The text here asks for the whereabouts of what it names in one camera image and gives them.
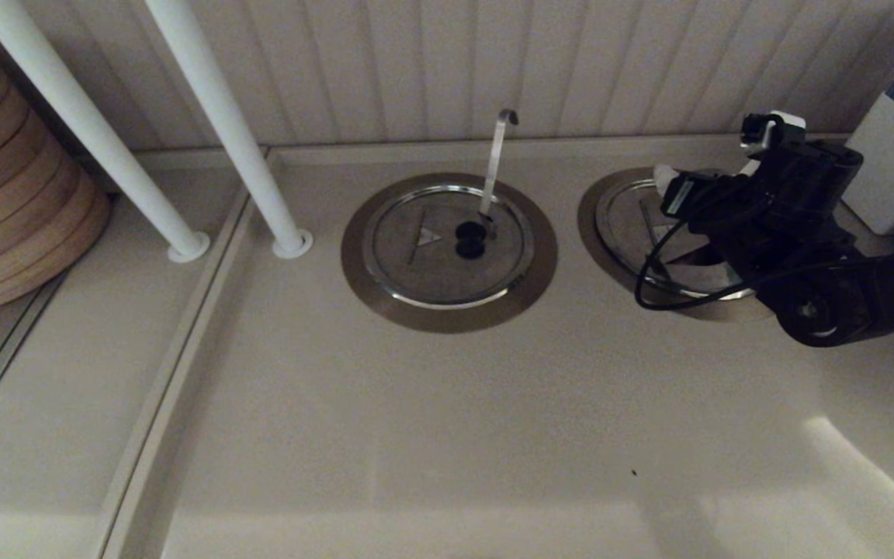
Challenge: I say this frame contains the stacked bamboo steamer baskets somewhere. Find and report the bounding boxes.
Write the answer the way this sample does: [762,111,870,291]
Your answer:
[0,40,112,317]

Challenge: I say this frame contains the white teal tissue box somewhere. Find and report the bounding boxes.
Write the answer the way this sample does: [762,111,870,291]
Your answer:
[843,16,894,249]

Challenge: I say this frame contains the white pole base flange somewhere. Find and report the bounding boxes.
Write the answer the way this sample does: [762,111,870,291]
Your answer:
[272,228,314,259]
[168,231,211,263]

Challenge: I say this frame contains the round steel hinged lid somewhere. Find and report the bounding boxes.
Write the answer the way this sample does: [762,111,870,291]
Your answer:
[594,177,750,300]
[362,184,535,310]

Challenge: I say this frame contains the round brushed steel well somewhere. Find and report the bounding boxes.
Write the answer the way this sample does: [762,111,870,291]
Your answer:
[577,167,774,323]
[341,172,559,335]

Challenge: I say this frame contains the white round support pole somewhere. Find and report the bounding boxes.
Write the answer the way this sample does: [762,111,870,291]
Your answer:
[144,0,304,248]
[0,0,201,249]

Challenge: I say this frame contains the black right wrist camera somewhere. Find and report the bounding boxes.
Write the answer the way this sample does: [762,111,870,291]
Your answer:
[740,113,807,156]

